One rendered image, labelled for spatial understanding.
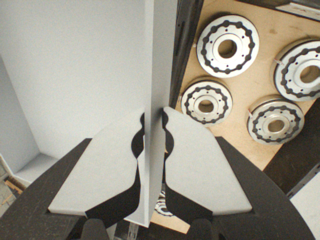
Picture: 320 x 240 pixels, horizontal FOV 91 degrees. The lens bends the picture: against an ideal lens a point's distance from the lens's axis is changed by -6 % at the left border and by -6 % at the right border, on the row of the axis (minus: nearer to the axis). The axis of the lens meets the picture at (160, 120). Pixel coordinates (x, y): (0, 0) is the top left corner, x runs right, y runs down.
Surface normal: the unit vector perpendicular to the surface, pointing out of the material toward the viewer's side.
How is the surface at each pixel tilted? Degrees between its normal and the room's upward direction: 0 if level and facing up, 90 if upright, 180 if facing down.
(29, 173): 90
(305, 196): 0
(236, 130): 0
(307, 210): 0
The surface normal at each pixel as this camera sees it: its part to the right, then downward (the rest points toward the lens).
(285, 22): -0.25, 0.50
